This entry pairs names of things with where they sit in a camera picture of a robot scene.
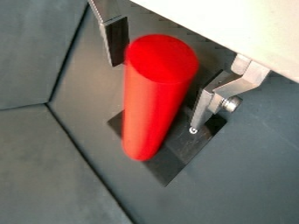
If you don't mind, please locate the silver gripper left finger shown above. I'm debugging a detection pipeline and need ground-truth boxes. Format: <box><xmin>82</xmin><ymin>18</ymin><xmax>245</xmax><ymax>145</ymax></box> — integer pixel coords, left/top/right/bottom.
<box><xmin>88</xmin><ymin>0</ymin><xmax>129</xmax><ymax>67</ymax></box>

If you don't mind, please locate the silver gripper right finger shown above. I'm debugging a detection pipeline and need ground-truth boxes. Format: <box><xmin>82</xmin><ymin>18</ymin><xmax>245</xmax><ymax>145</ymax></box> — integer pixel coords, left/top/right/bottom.
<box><xmin>189</xmin><ymin>54</ymin><xmax>269</xmax><ymax>134</ymax></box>

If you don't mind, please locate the long red cylinder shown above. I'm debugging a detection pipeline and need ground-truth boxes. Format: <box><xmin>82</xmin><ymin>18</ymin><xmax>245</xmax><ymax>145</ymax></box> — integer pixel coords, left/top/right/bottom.
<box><xmin>121</xmin><ymin>34</ymin><xmax>200</xmax><ymax>161</ymax></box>

